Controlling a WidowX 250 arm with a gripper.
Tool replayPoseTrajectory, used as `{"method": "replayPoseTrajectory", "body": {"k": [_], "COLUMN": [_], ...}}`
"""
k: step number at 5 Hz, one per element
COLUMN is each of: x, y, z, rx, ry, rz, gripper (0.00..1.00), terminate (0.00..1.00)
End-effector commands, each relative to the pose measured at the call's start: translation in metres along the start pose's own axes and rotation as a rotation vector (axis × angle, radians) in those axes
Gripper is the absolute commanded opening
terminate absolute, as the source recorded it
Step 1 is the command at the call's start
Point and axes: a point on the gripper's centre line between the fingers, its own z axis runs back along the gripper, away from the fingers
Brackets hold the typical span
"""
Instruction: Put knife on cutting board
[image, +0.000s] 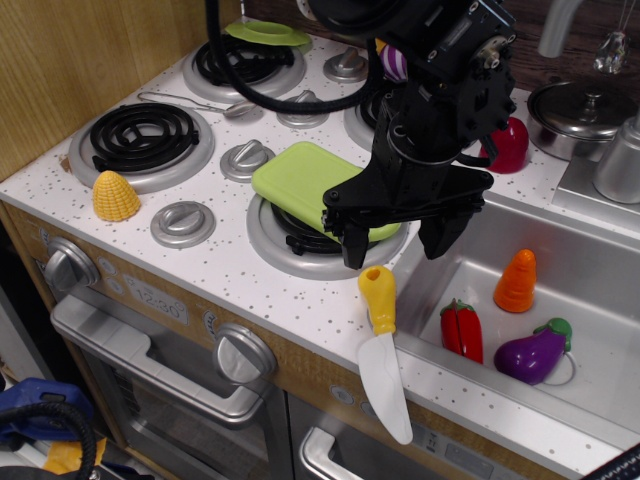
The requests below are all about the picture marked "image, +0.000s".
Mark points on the silver faucet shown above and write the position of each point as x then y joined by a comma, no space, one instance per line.
557,26

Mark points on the green cutting board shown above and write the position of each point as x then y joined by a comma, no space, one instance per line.
296,180

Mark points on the blue plastic object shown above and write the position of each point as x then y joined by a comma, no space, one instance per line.
40,409

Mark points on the back right black burner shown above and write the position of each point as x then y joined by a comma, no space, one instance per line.
360,121

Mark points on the dark red toy fruit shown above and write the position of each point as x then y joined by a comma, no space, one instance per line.
512,144

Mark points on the back left black burner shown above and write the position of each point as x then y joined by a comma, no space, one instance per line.
269,70

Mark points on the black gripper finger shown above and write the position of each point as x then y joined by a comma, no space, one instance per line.
355,241
437,234

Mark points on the black burner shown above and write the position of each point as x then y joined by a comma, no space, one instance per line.
269,70
153,146
293,247
360,121

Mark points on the purple striped toy onion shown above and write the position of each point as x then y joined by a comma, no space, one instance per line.
393,62

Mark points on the steel pot with lid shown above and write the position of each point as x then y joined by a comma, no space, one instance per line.
570,120

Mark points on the clear hanging crystal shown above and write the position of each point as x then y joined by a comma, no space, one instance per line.
612,53

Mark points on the yellow toy corn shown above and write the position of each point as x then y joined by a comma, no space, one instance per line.
114,199

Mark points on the green plastic plate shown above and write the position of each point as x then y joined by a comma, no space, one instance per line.
268,33

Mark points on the silver oven dial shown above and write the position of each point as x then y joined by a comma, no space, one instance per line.
68,266
241,356

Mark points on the silver sink basin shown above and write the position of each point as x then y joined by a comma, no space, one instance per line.
586,275

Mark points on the orange toy carrot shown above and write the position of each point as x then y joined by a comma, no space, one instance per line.
515,289

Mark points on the yellow handled white toy knife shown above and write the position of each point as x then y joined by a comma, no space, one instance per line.
377,359

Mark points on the silver metal spoon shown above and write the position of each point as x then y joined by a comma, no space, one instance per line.
234,110

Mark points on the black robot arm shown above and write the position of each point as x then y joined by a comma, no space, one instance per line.
457,55

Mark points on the red toy pepper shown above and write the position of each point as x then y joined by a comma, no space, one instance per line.
461,330

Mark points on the front left black burner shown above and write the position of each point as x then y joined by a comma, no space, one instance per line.
153,146

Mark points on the front right black burner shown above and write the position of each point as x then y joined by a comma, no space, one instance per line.
293,247

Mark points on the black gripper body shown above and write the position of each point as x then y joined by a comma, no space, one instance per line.
417,170

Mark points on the purple toy eggplant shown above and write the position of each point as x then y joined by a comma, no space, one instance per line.
532,359

